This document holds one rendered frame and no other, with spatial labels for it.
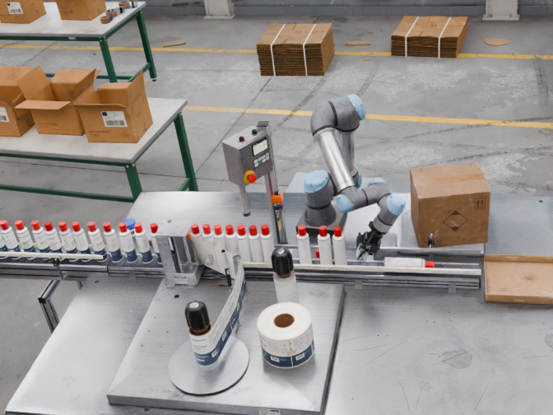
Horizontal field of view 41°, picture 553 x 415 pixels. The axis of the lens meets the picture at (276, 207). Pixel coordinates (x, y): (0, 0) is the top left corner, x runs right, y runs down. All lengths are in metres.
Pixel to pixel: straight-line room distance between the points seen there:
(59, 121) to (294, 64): 2.84
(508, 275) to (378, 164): 2.53
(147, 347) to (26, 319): 1.92
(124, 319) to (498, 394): 1.53
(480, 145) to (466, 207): 2.58
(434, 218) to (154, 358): 1.30
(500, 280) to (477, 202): 0.34
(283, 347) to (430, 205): 0.93
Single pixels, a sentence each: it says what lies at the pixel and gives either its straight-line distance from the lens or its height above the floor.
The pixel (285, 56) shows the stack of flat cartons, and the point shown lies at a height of 0.19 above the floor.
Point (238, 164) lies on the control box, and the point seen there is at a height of 1.40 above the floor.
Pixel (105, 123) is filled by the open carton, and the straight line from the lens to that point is 4.65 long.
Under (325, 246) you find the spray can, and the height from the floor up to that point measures 1.01.
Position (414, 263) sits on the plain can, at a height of 0.93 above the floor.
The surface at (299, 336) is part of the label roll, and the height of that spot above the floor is 1.02.
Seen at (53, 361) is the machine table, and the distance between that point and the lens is 3.13.
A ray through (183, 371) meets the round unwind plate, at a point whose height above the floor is 0.89.
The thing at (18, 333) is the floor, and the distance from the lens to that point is 4.70.
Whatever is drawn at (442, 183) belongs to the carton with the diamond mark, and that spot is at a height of 1.12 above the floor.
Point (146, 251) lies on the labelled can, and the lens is 3.34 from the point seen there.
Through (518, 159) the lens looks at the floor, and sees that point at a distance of 5.58.
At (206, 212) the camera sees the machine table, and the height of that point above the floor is 0.83.
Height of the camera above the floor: 2.86
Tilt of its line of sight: 34 degrees down
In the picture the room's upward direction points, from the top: 8 degrees counter-clockwise
